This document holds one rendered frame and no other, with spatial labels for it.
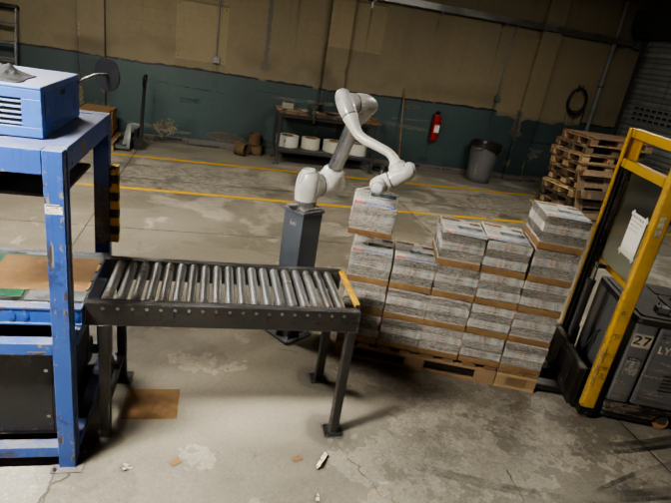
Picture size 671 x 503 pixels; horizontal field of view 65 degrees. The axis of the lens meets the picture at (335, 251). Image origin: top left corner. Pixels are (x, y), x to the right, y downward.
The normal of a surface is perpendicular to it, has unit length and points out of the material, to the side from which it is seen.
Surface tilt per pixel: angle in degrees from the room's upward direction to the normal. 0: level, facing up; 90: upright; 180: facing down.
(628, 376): 90
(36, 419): 90
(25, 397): 90
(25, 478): 0
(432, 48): 90
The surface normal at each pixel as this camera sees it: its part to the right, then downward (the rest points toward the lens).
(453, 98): 0.19, 0.39
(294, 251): -0.68, 0.18
